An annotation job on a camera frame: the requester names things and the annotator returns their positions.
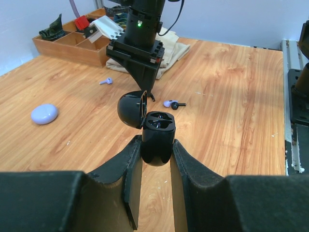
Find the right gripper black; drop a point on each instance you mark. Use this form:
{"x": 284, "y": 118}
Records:
{"x": 141, "y": 63}

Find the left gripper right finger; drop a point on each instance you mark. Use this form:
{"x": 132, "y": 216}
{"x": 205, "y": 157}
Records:
{"x": 204, "y": 201}

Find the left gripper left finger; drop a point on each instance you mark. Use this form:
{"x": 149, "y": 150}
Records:
{"x": 106, "y": 199}

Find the black earbud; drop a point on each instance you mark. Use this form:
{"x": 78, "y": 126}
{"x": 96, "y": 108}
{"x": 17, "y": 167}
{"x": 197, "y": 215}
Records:
{"x": 176, "y": 105}

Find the black earbud charging case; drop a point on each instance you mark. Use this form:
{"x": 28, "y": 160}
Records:
{"x": 158, "y": 128}

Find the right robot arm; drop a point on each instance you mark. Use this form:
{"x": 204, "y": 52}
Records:
{"x": 144, "y": 17}

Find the purple earbud charging case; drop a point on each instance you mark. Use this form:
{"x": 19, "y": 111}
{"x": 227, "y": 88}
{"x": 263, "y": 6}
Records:
{"x": 44, "y": 114}

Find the purple earbud upper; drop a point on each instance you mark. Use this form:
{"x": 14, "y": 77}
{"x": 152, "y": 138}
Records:
{"x": 106, "y": 81}

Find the purple earbud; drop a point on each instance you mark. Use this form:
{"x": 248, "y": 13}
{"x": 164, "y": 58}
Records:
{"x": 168, "y": 103}
{"x": 106, "y": 81}

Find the purple earbud lower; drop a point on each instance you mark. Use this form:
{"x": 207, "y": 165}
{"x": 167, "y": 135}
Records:
{"x": 168, "y": 103}

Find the beige folded cloth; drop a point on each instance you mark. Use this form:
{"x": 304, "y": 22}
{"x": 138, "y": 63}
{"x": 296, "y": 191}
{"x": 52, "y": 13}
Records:
{"x": 174, "y": 51}

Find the rolled blue patterned tie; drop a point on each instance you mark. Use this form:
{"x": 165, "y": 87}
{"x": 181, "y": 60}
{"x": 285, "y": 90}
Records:
{"x": 120, "y": 19}

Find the wooden compartment tray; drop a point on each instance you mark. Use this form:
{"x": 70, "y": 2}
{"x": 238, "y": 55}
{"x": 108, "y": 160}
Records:
{"x": 74, "y": 46}

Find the rolled dark tie top-left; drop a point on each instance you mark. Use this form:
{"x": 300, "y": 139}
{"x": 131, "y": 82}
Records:
{"x": 55, "y": 30}

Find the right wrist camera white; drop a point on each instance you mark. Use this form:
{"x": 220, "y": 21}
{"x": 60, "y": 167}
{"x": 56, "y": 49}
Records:
{"x": 102, "y": 26}

